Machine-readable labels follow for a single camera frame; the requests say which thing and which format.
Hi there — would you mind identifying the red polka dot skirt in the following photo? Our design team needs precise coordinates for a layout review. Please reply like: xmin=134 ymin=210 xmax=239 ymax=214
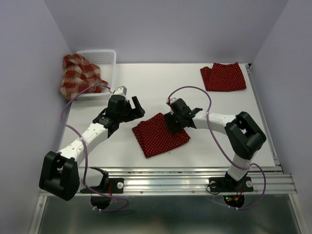
xmin=200 ymin=62 xmax=247 ymax=92
xmin=132 ymin=113 xmax=191 ymax=158

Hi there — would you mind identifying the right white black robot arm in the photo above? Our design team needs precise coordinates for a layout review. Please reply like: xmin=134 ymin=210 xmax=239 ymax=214
xmin=164 ymin=98 xmax=267 ymax=190

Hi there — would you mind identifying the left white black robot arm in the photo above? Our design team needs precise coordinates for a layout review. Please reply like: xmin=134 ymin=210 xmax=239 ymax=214
xmin=39 ymin=95 xmax=145 ymax=201

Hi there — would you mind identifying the white plastic basket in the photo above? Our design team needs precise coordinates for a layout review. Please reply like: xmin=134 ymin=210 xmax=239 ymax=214
xmin=77 ymin=49 xmax=117 ymax=101

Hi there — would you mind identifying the red cream plaid skirt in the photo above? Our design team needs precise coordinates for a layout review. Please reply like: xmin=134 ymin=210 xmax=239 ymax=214
xmin=59 ymin=54 xmax=108 ymax=100

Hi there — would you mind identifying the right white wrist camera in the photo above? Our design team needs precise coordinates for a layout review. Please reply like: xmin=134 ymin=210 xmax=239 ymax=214
xmin=166 ymin=97 xmax=176 ymax=105

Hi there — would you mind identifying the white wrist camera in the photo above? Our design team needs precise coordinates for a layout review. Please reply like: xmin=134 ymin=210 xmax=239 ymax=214
xmin=112 ymin=86 xmax=127 ymax=97
xmin=166 ymin=97 xmax=176 ymax=105

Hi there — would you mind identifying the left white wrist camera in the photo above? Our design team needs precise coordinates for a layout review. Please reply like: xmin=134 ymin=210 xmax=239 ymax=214
xmin=112 ymin=86 xmax=127 ymax=97

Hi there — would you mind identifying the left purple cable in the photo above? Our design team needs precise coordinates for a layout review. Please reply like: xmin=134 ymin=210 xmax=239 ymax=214
xmin=60 ymin=85 xmax=130 ymax=212

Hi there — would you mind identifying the purple cable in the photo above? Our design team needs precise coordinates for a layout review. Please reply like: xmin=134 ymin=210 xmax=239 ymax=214
xmin=166 ymin=85 xmax=267 ymax=211
xmin=60 ymin=85 xmax=130 ymax=212

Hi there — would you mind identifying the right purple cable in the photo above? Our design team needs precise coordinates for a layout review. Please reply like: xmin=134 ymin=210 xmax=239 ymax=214
xmin=166 ymin=85 xmax=267 ymax=211

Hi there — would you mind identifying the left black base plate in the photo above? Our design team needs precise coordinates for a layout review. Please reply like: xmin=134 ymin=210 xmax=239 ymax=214
xmin=79 ymin=177 xmax=124 ymax=195

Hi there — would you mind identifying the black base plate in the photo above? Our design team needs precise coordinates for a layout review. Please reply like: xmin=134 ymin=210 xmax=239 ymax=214
xmin=208 ymin=176 xmax=254 ymax=193
xmin=79 ymin=177 xmax=124 ymax=195

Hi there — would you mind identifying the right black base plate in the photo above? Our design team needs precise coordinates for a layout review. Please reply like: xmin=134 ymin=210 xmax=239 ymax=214
xmin=208 ymin=176 xmax=254 ymax=193

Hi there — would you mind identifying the aluminium rail frame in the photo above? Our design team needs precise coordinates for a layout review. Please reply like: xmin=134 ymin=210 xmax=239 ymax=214
xmin=29 ymin=62 xmax=303 ymax=234

